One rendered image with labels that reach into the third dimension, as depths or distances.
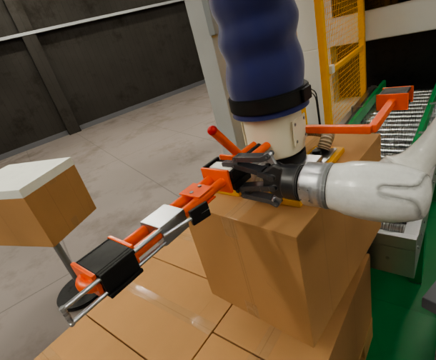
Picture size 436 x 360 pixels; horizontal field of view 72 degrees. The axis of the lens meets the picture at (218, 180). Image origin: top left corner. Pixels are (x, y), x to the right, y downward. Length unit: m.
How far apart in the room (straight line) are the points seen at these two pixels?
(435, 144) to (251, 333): 0.84
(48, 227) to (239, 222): 1.43
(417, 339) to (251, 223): 1.27
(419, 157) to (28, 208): 1.80
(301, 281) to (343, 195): 0.31
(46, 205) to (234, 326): 1.30
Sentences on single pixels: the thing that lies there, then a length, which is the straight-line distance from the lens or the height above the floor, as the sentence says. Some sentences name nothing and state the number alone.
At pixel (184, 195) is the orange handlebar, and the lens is 0.67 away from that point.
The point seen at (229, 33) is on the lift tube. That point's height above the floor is 1.50.
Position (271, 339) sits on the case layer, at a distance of 1.19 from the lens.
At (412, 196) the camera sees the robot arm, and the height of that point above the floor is 1.22.
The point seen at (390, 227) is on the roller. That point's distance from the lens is 1.58.
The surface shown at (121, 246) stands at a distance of 0.57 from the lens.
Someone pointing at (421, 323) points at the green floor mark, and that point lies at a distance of 1.94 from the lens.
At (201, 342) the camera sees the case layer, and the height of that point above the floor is 0.54.
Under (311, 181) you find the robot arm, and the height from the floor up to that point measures 1.23.
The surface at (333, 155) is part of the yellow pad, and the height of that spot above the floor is 1.08.
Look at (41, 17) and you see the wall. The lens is 8.86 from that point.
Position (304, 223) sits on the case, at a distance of 0.75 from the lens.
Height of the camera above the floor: 1.52
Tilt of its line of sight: 26 degrees down
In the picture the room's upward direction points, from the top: 16 degrees counter-clockwise
